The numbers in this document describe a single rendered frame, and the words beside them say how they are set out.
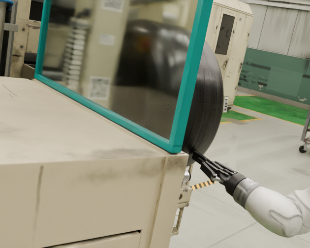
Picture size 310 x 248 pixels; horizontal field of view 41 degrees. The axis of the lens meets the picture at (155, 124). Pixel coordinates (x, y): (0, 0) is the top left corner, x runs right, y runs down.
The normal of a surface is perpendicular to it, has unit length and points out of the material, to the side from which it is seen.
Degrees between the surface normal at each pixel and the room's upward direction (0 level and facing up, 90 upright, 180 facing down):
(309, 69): 90
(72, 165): 90
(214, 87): 69
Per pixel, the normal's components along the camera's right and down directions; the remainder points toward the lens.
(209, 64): 0.59, -0.36
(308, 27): -0.63, 0.05
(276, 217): -0.58, -0.22
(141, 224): 0.59, 0.29
